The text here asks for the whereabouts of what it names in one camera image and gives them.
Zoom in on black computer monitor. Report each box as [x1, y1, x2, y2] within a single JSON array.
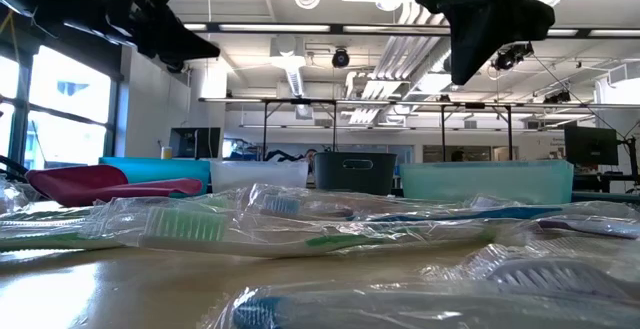
[[564, 125, 620, 167], [168, 126, 222, 161]]

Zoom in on bright blue plastic bin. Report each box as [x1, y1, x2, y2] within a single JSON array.
[[97, 156, 213, 184]]

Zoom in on teal translucent plastic bin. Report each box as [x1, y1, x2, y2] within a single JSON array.
[[398, 159, 575, 205]]

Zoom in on clear white plastic bin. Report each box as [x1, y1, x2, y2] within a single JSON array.
[[209, 160, 310, 194]]

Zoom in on magenta plastic bin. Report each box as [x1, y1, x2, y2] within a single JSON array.
[[24, 163, 205, 208]]

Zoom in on black monitor stand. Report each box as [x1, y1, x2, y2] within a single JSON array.
[[619, 136, 640, 195]]

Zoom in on dark grey plastic bin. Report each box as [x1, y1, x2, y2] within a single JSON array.
[[311, 151, 398, 198]]

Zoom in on black round camera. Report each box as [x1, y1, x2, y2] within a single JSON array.
[[331, 47, 351, 69]]

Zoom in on black gantry frame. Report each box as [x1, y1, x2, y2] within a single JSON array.
[[198, 97, 526, 163]]

